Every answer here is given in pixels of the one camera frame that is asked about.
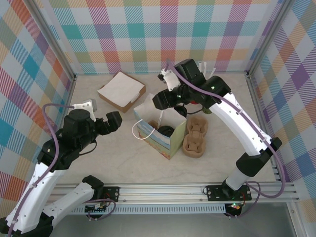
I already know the slotted grey cable duct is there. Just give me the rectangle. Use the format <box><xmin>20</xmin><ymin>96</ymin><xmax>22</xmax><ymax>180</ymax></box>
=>
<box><xmin>37</xmin><ymin>206</ymin><xmax>227</xmax><ymax>215</ymax></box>

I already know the brown pulp cup carrier stack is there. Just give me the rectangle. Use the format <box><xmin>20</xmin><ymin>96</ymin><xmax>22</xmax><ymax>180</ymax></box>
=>
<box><xmin>182</xmin><ymin>116</ymin><xmax>210</xmax><ymax>160</ymax></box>

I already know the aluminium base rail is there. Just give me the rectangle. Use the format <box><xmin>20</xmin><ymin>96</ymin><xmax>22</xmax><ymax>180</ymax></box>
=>
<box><xmin>28</xmin><ymin>182</ymin><xmax>299</xmax><ymax>204</ymax></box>

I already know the aluminium frame post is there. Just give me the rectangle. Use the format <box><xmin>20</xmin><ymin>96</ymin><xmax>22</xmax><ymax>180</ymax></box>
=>
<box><xmin>29</xmin><ymin>0</ymin><xmax>77</xmax><ymax>81</ymax></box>
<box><xmin>246</xmin><ymin>0</ymin><xmax>293</xmax><ymax>79</ymax></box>

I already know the thin black camera cable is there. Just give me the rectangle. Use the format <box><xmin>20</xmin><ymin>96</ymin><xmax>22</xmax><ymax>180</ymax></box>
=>
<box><xmin>173</xmin><ymin>103</ymin><xmax>207</xmax><ymax>116</ymax></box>
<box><xmin>78</xmin><ymin>139</ymin><xmax>97</xmax><ymax>156</ymax></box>

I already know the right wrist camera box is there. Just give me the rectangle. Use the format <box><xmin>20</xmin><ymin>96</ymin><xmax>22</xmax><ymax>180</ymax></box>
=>
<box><xmin>159</xmin><ymin>69</ymin><xmax>180</xmax><ymax>92</ymax></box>

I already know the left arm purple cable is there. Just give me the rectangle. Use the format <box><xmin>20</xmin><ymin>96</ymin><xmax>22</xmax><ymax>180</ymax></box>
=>
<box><xmin>7</xmin><ymin>103</ymin><xmax>117</xmax><ymax>237</ymax></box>

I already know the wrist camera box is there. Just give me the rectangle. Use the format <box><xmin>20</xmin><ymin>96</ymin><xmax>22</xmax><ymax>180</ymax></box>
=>
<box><xmin>159</xmin><ymin>69</ymin><xmax>180</xmax><ymax>92</ymax></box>
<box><xmin>73</xmin><ymin>99</ymin><xmax>97</xmax><ymax>122</ymax></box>

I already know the aluminium side frame rail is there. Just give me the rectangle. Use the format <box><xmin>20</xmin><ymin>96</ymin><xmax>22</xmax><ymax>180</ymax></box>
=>
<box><xmin>58</xmin><ymin>74</ymin><xmax>78</xmax><ymax>124</ymax></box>
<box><xmin>245</xmin><ymin>73</ymin><xmax>283</xmax><ymax>183</ymax></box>

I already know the white paper napkin stack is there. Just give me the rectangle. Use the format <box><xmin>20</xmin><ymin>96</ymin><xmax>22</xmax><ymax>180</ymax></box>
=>
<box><xmin>97</xmin><ymin>72</ymin><xmax>144</xmax><ymax>103</ymax></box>

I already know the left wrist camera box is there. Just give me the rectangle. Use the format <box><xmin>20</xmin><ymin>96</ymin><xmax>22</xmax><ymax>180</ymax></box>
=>
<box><xmin>73</xmin><ymin>99</ymin><xmax>97</xmax><ymax>122</ymax></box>

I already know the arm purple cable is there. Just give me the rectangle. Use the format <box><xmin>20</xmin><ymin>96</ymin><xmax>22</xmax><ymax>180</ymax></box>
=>
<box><xmin>7</xmin><ymin>103</ymin><xmax>117</xmax><ymax>237</ymax></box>
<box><xmin>166</xmin><ymin>58</ymin><xmax>286</xmax><ymax>220</ymax></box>

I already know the brown cardboard napkin box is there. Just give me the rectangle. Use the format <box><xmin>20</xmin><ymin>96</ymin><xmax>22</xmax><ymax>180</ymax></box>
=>
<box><xmin>96</xmin><ymin>71</ymin><xmax>146</xmax><ymax>114</ymax></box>

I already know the printed paper gift bag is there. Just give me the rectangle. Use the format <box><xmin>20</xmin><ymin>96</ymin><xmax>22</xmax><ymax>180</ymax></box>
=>
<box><xmin>132</xmin><ymin>93</ymin><xmax>188</xmax><ymax>161</ymax></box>

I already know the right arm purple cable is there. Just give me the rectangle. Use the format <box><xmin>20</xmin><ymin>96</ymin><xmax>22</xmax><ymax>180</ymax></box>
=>
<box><xmin>166</xmin><ymin>58</ymin><xmax>286</xmax><ymax>220</ymax></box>

